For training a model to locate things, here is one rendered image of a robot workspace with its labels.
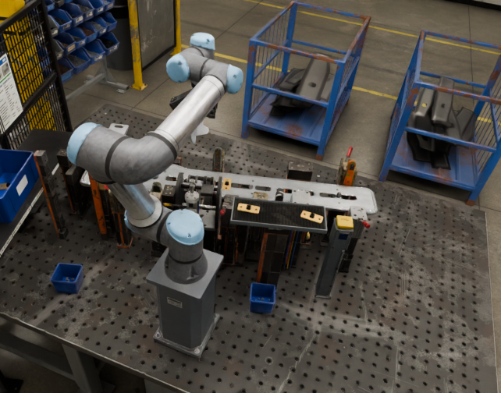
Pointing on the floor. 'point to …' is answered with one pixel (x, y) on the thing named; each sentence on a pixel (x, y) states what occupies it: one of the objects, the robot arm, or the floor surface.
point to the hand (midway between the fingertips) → (195, 132)
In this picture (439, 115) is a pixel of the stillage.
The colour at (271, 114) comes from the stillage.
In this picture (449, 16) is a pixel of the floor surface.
